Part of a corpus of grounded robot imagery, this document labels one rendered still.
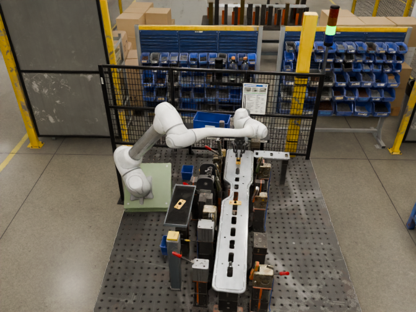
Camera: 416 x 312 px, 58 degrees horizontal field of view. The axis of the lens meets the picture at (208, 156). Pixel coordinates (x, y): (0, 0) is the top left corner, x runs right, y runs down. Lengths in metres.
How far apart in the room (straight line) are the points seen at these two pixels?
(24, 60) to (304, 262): 3.76
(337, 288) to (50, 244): 2.63
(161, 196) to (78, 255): 1.16
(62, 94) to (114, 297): 2.99
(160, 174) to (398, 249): 2.37
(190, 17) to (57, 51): 5.02
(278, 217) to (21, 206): 2.78
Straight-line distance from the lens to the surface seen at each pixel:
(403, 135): 5.32
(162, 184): 3.00
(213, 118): 3.37
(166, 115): 2.41
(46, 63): 4.84
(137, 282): 2.59
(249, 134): 2.61
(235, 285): 2.17
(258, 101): 3.31
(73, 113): 5.02
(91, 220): 4.10
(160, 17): 7.06
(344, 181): 4.68
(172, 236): 2.18
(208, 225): 2.30
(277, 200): 3.14
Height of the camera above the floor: 2.75
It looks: 35 degrees down
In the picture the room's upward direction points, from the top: straight up
